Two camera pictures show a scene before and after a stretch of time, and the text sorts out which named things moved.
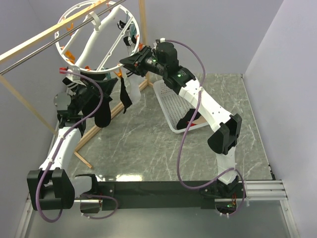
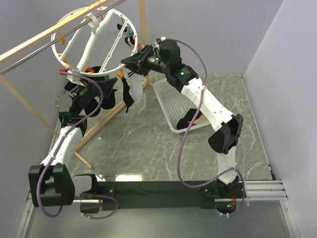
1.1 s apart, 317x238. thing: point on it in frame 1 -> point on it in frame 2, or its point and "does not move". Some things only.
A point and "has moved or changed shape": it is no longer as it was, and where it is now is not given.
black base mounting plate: (153, 195) does not move
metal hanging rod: (14, 64) does not move
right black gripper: (135, 62) does not move
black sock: (124, 96) has moved or changed shape
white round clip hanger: (93, 36) has moved or changed shape
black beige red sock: (183, 123) does not move
